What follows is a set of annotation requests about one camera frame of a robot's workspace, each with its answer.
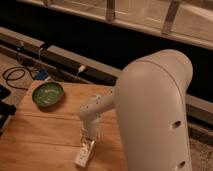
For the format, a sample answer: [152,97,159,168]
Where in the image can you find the black box at left edge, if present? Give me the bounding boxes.
[0,84,16,136]

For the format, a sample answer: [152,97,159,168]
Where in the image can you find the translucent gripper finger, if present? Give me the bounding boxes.
[80,135,86,147]
[94,135,100,145]

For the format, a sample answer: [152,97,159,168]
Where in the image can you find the blue object behind table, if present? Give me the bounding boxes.
[34,70,49,80]

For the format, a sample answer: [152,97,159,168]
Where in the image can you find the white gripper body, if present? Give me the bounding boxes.
[82,119,100,139]

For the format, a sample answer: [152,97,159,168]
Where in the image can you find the small clear plastic bottle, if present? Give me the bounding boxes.
[74,139,95,168]

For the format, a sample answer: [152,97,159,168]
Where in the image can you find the white plug with cable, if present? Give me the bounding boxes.
[74,65,86,81]

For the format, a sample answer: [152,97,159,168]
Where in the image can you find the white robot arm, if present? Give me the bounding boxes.
[79,49,193,171]

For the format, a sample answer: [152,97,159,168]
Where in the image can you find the black coiled cable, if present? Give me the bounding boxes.
[2,65,36,91]

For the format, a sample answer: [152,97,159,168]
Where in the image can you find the green ceramic bowl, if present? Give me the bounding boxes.
[32,82,64,108]

